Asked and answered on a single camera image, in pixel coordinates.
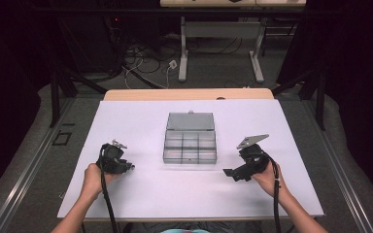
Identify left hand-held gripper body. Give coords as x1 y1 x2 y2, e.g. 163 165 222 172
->
95 138 132 176

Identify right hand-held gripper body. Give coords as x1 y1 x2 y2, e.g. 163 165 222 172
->
235 133 272 183

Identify clear plastic compartment box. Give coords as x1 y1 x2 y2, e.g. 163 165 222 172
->
162 110 219 165

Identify person's right hand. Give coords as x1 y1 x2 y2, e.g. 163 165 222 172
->
251 160 288 199

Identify person's left hand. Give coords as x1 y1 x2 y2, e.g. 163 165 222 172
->
82 162 120 199

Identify white table sheet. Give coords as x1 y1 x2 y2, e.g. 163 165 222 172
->
56 98 325 219

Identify person's grey trousers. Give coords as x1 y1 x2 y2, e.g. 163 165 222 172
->
121 220 264 233

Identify black metal stand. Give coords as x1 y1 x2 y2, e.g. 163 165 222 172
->
271 64 326 131
49 62 109 129

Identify wooden table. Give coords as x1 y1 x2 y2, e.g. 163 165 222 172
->
63 87 319 224

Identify dark curtain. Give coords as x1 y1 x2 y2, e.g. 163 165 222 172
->
0 0 59 203
276 0 373 199

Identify white-legged desk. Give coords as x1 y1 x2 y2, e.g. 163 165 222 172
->
159 0 307 83

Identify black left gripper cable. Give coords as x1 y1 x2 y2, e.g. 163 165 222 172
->
98 151 119 233

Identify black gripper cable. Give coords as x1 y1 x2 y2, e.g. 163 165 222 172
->
98 151 119 233
266 154 284 233

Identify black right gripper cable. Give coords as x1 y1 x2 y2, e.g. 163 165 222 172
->
266 154 284 233

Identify aluminium floor rail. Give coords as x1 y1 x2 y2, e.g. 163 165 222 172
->
303 99 373 233
0 96 76 233

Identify tangle of floor cables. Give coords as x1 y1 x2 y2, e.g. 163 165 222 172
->
119 33 181 90

